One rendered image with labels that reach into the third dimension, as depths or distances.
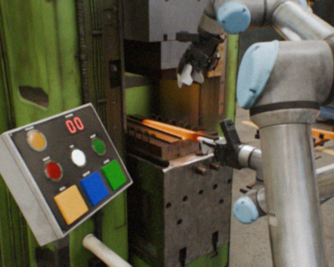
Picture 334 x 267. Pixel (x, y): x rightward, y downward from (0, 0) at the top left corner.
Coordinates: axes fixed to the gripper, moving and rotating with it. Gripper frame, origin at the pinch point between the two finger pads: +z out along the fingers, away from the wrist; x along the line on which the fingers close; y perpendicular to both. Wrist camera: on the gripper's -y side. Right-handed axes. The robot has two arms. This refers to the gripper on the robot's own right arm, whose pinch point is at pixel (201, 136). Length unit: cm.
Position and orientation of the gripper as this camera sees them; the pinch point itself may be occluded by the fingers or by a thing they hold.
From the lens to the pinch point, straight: 153.3
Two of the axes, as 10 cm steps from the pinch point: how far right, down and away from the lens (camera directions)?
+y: 0.2, 9.6, 3.0
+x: 7.6, -2.0, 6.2
